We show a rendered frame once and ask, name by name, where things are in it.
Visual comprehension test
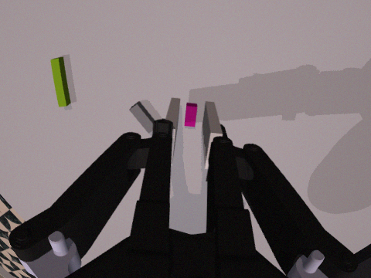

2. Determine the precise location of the magenta rod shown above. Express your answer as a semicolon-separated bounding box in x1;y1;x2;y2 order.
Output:
185;103;197;127

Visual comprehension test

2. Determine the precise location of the lime green rod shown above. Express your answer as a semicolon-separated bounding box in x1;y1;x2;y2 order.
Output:
50;57;71;107

